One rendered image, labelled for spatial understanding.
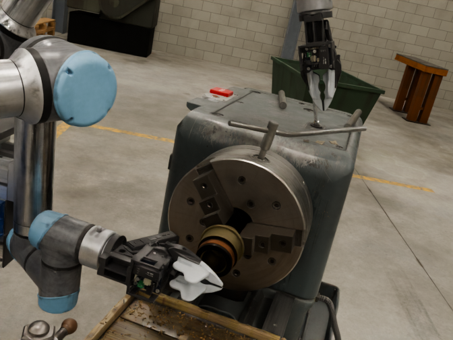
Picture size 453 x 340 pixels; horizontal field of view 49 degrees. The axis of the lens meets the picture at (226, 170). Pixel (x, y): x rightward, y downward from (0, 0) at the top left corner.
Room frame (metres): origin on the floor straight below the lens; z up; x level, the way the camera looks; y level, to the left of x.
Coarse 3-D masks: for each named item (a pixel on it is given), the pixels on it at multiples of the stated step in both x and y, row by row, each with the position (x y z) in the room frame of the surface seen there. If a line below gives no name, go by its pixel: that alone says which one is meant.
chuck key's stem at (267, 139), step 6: (270, 120) 1.03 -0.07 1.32; (270, 126) 1.01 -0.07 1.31; (276, 126) 1.01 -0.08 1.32; (270, 132) 1.01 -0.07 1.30; (264, 138) 1.02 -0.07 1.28; (270, 138) 1.01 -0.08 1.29; (264, 144) 1.01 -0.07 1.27; (270, 144) 1.02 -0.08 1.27; (264, 150) 1.02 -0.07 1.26; (258, 156) 1.02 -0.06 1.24; (264, 156) 1.02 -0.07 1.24
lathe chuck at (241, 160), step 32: (224, 160) 1.00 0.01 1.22; (256, 160) 1.00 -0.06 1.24; (192, 192) 1.01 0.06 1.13; (256, 192) 0.98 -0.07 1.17; (288, 192) 0.96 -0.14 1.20; (192, 224) 1.01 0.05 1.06; (288, 224) 0.96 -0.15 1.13; (256, 256) 0.97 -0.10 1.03; (288, 256) 0.95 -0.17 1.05; (256, 288) 0.97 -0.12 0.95
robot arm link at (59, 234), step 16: (32, 224) 0.79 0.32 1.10; (48, 224) 0.78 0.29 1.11; (64, 224) 0.79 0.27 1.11; (80, 224) 0.79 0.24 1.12; (32, 240) 0.78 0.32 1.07; (48, 240) 0.77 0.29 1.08; (64, 240) 0.77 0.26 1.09; (80, 240) 0.76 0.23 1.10; (48, 256) 0.77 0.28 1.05; (64, 256) 0.77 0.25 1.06
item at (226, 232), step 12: (216, 228) 0.89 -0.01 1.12; (228, 228) 0.89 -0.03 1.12; (204, 240) 0.87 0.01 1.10; (216, 240) 0.85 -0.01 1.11; (228, 240) 0.86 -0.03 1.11; (240, 240) 0.89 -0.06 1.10; (204, 252) 0.88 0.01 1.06; (216, 252) 0.90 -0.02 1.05; (228, 252) 0.83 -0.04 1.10; (240, 252) 0.88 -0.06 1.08; (216, 264) 0.87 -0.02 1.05; (228, 264) 0.83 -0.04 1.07
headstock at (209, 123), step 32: (256, 96) 1.59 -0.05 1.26; (192, 128) 1.19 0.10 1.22; (224, 128) 1.18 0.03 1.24; (288, 128) 1.26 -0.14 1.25; (320, 128) 1.34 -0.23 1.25; (192, 160) 1.17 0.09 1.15; (288, 160) 1.12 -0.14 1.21; (320, 160) 1.12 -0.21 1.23; (352, 160) 1.12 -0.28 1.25; (320, 192) 1.10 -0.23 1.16; (160, 224) 1.20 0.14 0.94; (320, 224) 1.09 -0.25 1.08; (320, 256) 1.09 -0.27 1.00; (288, 288) 1.10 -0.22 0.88
